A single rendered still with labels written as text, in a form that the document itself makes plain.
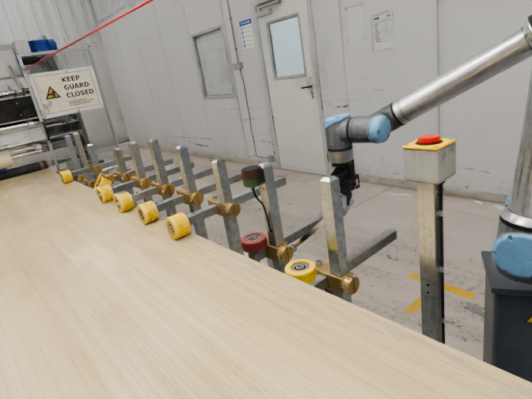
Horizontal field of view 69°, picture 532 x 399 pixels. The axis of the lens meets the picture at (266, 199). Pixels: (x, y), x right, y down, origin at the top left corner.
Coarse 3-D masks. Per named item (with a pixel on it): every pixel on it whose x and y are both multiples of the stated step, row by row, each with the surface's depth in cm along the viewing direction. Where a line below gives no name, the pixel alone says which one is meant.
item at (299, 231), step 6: (318, 216) 140; (306, 222) 137; (312, 222) 136; (294, 228) 134; (300, 228) 133; (306, 228) 134; (288, 234) 130; (294, 234) 131; (300, 234) 133; (288, 240) 129; (294, 240) 131; (258, 252) 121; (264, 252) 123; (252, 258) 122; (258, 258) 122
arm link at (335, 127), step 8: (328, 120) 135; (336, 120) 133; (344, 120) 134; (328, 128) 136; (336, 128) 134; (344, 128) 132; (328, 136) 138; (336, 136) 135; (344, 136) 133; (328, 144) 139; (336, 144) 136; (344, 144) 136
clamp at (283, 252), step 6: (270, 246) 122; (282, 246) 120; (288, 246) 120; (270, 252) 123; (276, 252) 120; (282, 252) 119; (288, 252) 120; (270, 258) 124; (276, 258) 121; (282, 258) 119; (288, 258) 121
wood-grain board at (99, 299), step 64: (0, 192) 250; (64, 192) 222; (0, 256) 143; (64, 256) 133; (128, 256) 124; (192, 256) 117; (0, 320) 100; (64, 320) 95; (128, 320) 91; (192, 320) 86; (256, 320) 83; (320, 320) 79; (384, 320) 76; (0, 384) 77; (64, 384) 74; (128, 384) 71; (192, 384) 69; (256, 384) 66; (320, 384) 64; (384, 384) 62; (448, 384) 60; (512, 384) 58
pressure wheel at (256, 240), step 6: (246, 234) 124; (252, 234) 123; (258, 234) 123; (264, 234) 122; (246, 240) 120; (252, 240) 120; (258, 240) 119; (264, 240) 119; (246, 246) 118; (252, 246) 118; (258, 246) 118; (264, 246) 120; (246, 252) 119; (252, 252) 118
